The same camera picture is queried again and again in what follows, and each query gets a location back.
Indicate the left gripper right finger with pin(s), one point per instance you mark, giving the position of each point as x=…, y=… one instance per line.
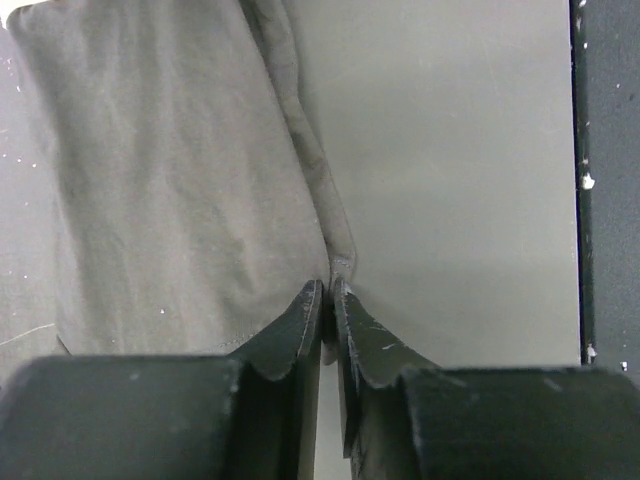
x=376, y=422

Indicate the grey underwear white waistband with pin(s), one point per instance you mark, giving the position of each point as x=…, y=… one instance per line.
x=193, y=200

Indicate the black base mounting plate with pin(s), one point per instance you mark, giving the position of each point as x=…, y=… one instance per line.
x=605, y=81

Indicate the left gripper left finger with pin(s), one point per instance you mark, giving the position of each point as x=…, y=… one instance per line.
x=275, y=418

